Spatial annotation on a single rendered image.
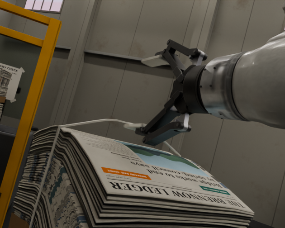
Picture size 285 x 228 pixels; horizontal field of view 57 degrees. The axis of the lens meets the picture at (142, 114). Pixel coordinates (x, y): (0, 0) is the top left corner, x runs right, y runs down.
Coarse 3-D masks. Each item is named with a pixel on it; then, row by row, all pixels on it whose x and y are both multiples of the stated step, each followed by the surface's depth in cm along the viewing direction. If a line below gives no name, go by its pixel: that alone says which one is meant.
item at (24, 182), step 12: (36, 132) 62; (48, 132) 54; (36, 144) 58; (48, 144) 51; (36, 156) 55; (48, 156) 49; (36, 168) 53; (24, 180) 58; (36, 180) 53; (24, 192) 54; (24, 204) 51; (24, 216) 51
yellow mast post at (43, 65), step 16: (48, 32) 221; (48, 48) 221; (48, 64) 222; (32, 80) 219; (32, 96) 219; (32, 112) 219; (16, 144) 217; (16, 160) 217; (16, 176) 222; (0, 192) 214; (0, 208) 215; (0, 224) 215
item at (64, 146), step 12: (60, 132) 48; (72, 132) 43; (84, 132) 52; (60, 144) 46; (120, 144) 48; (132, 144) 55; (60, 156) 45; (48, 168) 47; (48, 180) 45; (36, 192) 47; (48, 192) 43; (36, 216) 44
